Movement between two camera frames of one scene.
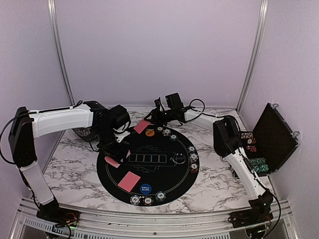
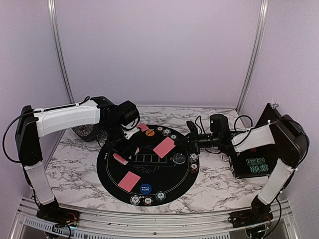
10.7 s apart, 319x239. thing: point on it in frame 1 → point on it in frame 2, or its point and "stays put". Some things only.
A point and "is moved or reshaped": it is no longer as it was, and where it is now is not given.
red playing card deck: [111, 162] is moved or reshaped
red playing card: [129, 181] stays put
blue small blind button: [145, 188] stays put
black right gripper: [156, 117] → [193, 141]
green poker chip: [173, 137] stays put
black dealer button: [179, 158] stays put
